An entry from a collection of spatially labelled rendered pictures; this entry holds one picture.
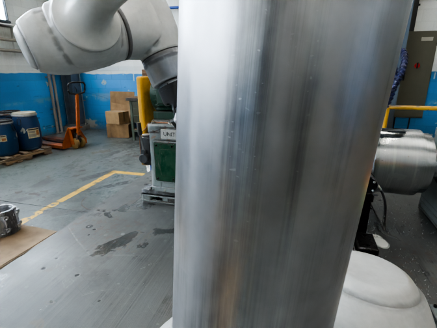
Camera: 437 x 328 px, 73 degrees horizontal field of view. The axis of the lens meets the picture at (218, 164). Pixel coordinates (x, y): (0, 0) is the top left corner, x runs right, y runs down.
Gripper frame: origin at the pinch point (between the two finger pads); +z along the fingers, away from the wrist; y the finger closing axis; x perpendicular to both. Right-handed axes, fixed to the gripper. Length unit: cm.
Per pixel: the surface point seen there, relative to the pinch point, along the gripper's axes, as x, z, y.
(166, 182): 43, 9, 50
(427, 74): -214, 74, 574
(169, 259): 31.0, 25.8, 13.3
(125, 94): 353, -122, 539
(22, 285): 63, 12, -9
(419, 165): -50, 32, 52
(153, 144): 41, -9, 50
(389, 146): -43, 23, 54
